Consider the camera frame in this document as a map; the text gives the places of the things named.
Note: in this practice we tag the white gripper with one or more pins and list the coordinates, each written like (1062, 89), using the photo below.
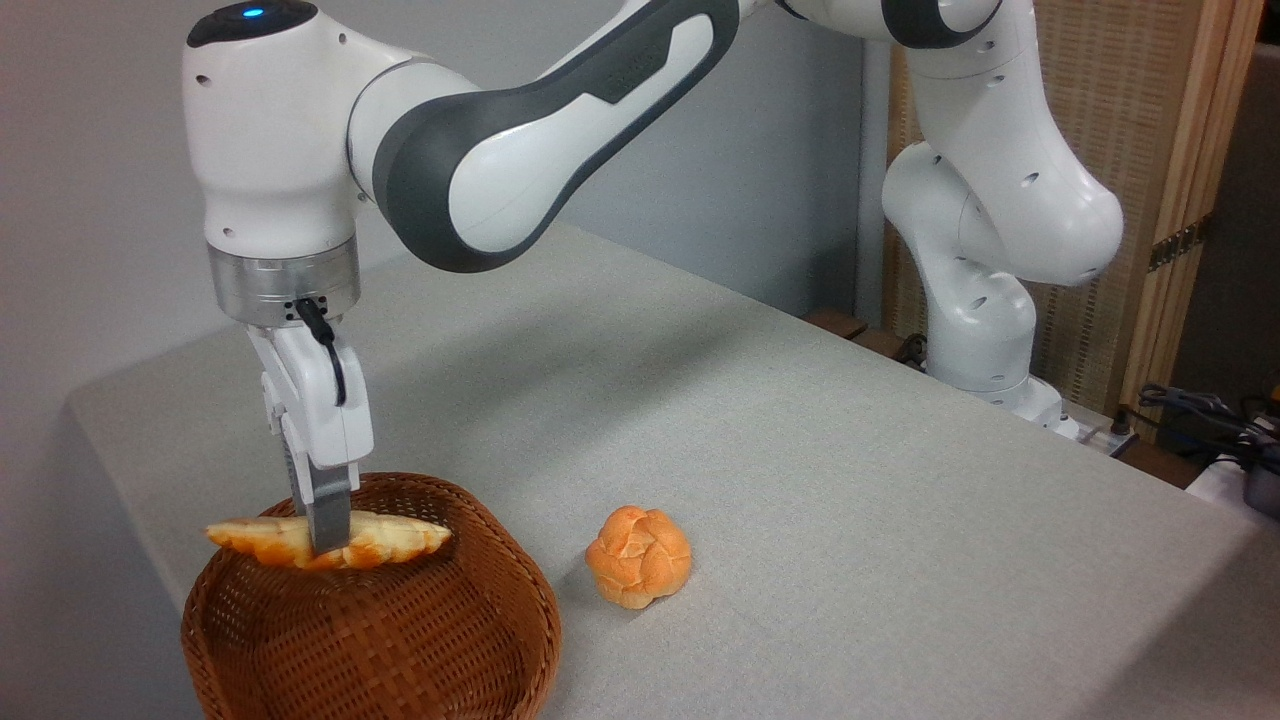
(315, 400)

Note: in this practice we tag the braided bread loaf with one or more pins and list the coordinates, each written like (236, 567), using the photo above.
(390, 540)

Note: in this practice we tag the brown wooden base board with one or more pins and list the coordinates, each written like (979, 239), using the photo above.
(850, 328)

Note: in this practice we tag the round knotted bread roll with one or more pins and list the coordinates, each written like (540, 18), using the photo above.
(638, 557)

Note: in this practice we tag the brown woven wicker basket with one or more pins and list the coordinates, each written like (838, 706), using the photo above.
(400, 640)

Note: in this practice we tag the brass screen hinge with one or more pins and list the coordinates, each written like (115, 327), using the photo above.
(1178, 243)

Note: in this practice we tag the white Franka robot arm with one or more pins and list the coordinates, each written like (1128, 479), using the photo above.
(520, 140)

